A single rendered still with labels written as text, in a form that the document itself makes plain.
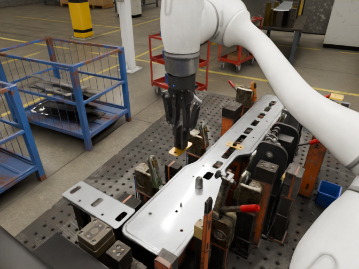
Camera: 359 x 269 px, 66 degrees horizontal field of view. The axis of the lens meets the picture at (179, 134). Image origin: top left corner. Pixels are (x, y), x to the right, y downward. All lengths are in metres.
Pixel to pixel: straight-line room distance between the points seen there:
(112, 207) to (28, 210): 1.70
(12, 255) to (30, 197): 2.55
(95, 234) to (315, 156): 1.04
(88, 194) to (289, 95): 0.81
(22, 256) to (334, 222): 0.44
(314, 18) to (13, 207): 7.94
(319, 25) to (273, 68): 8.08
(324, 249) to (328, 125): 0.21
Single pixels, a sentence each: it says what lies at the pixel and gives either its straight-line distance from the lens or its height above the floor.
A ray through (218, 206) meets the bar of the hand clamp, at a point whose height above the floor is 1.10.
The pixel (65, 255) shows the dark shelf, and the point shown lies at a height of 1.03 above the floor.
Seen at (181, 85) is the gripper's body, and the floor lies 1.47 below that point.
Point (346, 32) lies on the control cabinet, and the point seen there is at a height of 0.40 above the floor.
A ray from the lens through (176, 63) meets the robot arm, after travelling 0.70.
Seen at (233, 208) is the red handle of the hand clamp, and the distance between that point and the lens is 0.89.
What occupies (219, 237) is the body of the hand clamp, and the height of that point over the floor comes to 0.97.
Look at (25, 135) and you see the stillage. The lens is 2.67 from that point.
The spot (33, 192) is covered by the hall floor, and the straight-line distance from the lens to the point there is 2.85.
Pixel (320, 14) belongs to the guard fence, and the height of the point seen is 0.64.
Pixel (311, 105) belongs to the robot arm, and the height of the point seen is 1.52.
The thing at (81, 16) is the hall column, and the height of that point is 0.59.
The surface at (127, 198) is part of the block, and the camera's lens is 1.10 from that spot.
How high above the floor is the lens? 1.74
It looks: 31 degrees down
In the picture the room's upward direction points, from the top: straight up
